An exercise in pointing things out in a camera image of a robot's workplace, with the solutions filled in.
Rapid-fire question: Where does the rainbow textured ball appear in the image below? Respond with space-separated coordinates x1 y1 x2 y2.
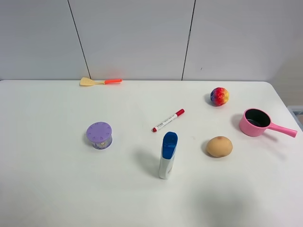
210 87 230 106

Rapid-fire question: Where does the purple round container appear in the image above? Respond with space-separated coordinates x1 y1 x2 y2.
86 122 113 149

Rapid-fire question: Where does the pink toy saucepan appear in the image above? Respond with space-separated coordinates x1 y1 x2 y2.
239 108 297 138

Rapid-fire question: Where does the white bottle blue cap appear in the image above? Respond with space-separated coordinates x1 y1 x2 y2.
159 131 178 179

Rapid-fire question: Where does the yellow spatula orange handle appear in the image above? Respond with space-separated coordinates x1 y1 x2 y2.
80 78 123 87

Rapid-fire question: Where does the red whiteboard marker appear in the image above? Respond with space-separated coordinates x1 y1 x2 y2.
152 109 185 132

